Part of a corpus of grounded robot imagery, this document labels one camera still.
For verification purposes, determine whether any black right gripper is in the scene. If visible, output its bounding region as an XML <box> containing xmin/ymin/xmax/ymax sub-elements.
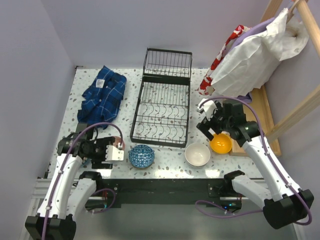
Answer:
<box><xmin>197</xmin><ymin>102</ymin><xmax>232</xmax><ymax>141</ymax></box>

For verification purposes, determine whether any blue triangle pattern bowl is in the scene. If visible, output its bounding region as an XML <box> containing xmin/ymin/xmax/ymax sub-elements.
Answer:
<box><xmin>128</xmin><ymin>144</ymin><xmax>155</xmax><ymax>169</ymax></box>

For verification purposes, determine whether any blue zigzag pattern bowl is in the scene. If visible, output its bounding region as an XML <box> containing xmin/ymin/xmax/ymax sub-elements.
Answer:
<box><xmin>109</xmin><ymin>136</ymin><xmax>125</xmax><ymax>150</ymax></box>

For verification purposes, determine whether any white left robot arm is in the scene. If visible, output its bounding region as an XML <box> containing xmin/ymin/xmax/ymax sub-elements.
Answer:
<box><xmin>25</xmin><ymin>123</ymin><xmax>123</xmax><ymax>240</ymax></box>

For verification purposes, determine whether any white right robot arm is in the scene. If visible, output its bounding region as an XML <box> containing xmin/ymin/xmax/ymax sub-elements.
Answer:
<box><xmin>196</xmin><ymin>97</ymin><xmax>314</xmax><ymax>229</ymax></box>

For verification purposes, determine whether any yellow bowl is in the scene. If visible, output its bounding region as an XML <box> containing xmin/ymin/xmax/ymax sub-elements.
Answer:
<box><xmin>209</xmin><ymin>133</ymin><xmax>233</xmax><ymax>154</ymax></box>

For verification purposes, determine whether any white ceramic bowl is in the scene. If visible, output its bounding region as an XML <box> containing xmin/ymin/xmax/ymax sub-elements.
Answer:
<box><xmin>184</xmin><ymin>142</ymin><xmax>211</xmax><ymax>168</ymax></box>

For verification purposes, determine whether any red floral cloth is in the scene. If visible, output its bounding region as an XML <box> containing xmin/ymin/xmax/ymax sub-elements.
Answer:
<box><xmin>197</xmin><ymin>24</ymin><xmax>252</xmax><ymax>96</ymax></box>

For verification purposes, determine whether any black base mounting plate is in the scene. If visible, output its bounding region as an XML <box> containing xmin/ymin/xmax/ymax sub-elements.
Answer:
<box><xmin>85</xmin><ymin>178</ymin><xmax>246</xmax><ymax>212</ymax></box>

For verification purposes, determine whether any blue plaid shirt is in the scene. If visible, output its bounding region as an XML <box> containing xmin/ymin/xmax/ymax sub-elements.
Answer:
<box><xmin>77</xmin><ymin>66</ymin><xmax>127</xmax><ymax>125</ymax></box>

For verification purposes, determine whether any white cloth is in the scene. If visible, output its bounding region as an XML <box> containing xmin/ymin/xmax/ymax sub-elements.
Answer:
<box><xmin>211</xmin><ymin>8</ymin><xmax>309</xmax><ymax>97</ymax></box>

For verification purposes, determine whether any lilac cloth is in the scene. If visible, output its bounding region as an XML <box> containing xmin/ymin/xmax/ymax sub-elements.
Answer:
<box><xmin>229</xmin><ymin>17</ymin><xmax>275</xmax><ymax>104</ymax></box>

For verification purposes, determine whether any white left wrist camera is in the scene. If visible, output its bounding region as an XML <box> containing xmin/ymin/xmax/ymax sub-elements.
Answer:
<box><xmin>105</xmin><ymin>145</ymin><xmax>125</xmax><ymax>162</ymax></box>

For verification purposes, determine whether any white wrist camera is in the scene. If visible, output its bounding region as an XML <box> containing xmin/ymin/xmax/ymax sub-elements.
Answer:
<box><xmin>105</xmin><ymin>145</ymin><xmax>125</xmax><ymax>162</ymax></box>
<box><xmin>197</xmin><ymin>98</ymin><xmax>217</xmax><ymax>120</ymax></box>

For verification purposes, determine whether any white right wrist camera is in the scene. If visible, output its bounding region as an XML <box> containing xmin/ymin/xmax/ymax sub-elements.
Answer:
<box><xmin>197</xmin><ymin>98</ymin><xmax>217</xmax><ymax>120</ymax></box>

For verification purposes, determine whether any black wire dish rack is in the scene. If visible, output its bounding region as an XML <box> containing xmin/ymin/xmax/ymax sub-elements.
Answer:
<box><xmin>130</xmin><ymin>48</ymin><xmax>193</xmax><ymax>148</ymax></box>

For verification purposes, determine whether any wooden drying rack frame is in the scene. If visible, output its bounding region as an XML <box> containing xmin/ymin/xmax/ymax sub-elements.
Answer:
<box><xmin>228</xmin><ymin>0</ymin><xmax>320</xmax><ymax>157</ymax></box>

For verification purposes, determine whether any aluminium rail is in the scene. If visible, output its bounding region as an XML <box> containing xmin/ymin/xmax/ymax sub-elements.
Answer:
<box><xmin>31</xmin><ymin>176</ymin><xmax>81</xmax><ymax>201</ymax></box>

